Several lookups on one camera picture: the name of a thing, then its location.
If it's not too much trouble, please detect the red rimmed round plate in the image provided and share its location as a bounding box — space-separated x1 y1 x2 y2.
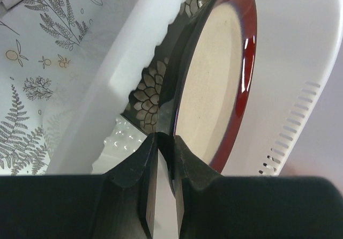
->
156 0 257 181

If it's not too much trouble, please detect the white plastic bin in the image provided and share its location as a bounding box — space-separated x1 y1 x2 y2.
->
43 0 342 175

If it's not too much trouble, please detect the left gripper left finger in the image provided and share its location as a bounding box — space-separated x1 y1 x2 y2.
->
1 133 158 238

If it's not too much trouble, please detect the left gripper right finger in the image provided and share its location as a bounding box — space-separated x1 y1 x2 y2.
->
174 136 342 238

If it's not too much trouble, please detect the floral table mat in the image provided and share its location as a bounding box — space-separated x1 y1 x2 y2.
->
0 0 147 176

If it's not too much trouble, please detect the black square floral plate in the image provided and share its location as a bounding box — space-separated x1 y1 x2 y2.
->
123 0 208 135

